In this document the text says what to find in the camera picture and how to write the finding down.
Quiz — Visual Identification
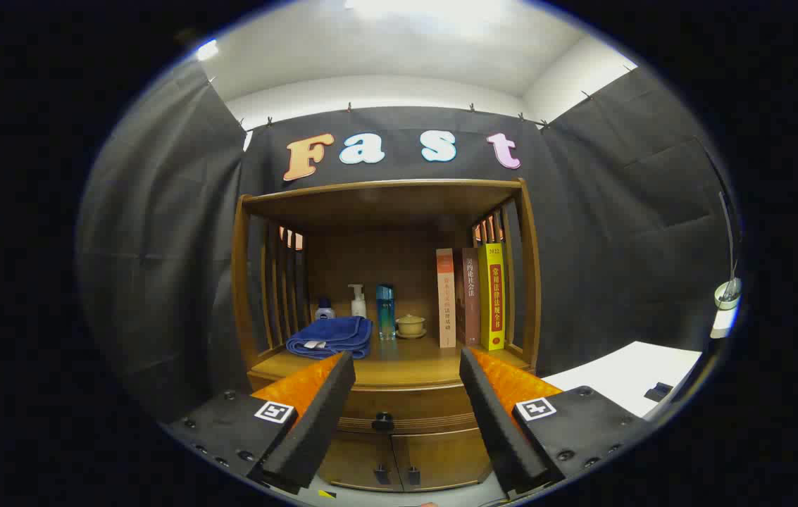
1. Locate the wooden cabinet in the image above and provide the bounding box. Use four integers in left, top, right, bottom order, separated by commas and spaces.
231, 177, 542, 492

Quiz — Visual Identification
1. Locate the beige book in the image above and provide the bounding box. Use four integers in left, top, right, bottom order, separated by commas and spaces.
436, 248, 457, 349

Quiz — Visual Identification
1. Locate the white table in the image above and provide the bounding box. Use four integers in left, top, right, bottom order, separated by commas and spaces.
543, 342, 704, 420

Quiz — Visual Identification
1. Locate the wooden drawer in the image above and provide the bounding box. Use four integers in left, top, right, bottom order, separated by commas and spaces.
249, 372, 533, 434

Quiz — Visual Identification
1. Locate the wooden cabinet door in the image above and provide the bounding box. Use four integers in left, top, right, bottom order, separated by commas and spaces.
392, 428, 492, 492
318, 431, 403, 492

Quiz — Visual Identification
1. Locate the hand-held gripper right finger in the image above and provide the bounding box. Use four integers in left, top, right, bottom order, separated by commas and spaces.
459, 345, 653, 501

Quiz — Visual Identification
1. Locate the white round cup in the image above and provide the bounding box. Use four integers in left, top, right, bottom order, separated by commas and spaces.
714, 278, 743, 311

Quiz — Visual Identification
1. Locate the brown book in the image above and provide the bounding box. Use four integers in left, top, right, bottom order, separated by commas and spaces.
455, 247, 482, 346

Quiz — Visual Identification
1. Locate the yellow book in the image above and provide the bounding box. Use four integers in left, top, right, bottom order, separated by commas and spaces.
478, 243, 506, 351

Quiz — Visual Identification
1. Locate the tall blue glass bottle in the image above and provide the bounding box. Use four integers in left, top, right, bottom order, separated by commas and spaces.
376, 284, 396, 341

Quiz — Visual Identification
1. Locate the blue folded towel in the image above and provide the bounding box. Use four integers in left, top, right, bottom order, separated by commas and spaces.
286, 316, 373, 360

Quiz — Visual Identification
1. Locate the wooden countertop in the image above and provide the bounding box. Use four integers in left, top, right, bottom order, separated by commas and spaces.
251, 337, 532, 388

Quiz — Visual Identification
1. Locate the white box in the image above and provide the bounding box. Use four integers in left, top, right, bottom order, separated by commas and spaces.
711, 306, 741, 339

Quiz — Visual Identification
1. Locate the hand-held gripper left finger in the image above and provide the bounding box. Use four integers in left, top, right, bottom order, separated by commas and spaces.
163, 351, 357, 495

